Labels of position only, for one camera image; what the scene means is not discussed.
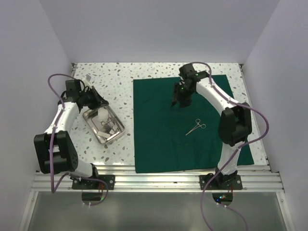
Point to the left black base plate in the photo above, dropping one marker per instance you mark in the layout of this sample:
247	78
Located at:
102	182

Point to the stainless steel tray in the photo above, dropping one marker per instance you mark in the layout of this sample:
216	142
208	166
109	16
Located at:
90	117

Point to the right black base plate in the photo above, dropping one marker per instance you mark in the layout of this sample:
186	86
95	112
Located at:
220	183

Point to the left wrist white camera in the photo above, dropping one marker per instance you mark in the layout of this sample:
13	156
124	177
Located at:
87	79

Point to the top steel scissors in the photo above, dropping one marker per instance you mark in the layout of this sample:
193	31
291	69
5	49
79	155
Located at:
109	124

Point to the green surgical drape cloth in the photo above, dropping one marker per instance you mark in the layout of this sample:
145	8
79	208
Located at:
160	143

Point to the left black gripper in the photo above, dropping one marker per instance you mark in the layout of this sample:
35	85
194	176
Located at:
98	100

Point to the long steel scissors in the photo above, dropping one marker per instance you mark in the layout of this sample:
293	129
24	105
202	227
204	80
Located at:
198	125

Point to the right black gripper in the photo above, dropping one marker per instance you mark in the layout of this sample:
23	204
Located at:
184	102

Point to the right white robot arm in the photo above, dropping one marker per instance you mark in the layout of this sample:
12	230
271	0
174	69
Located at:
235	123

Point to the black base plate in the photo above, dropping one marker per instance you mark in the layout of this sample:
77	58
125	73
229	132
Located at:
220	183
102	182

